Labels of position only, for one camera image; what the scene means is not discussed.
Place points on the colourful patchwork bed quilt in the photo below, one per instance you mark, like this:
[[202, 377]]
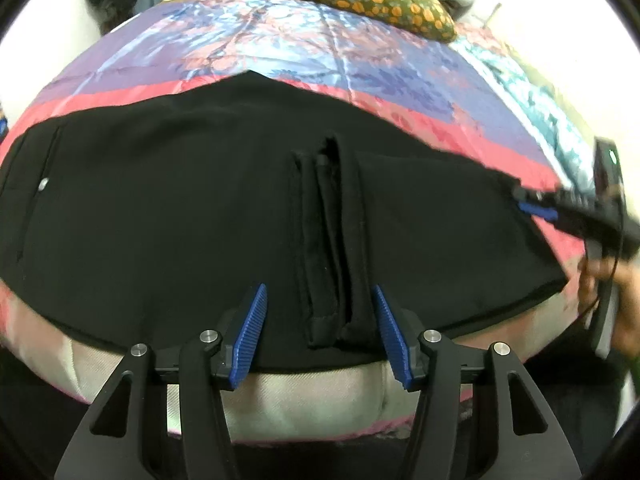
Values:
[[300, 35]]

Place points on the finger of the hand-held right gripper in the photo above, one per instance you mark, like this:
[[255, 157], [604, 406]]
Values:
[[540, 211]]

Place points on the black pants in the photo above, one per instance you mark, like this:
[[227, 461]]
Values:
[[150, 210]]

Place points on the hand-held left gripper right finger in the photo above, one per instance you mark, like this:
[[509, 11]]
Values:
[[395, 340]]

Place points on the teal floral blanket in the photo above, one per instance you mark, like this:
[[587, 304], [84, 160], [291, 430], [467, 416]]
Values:
[[540, 110]]

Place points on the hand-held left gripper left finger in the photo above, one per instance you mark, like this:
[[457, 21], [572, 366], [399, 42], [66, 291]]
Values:
[[250, 335]]

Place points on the person's right hand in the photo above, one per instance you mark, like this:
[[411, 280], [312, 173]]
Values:
[[629, 305]]

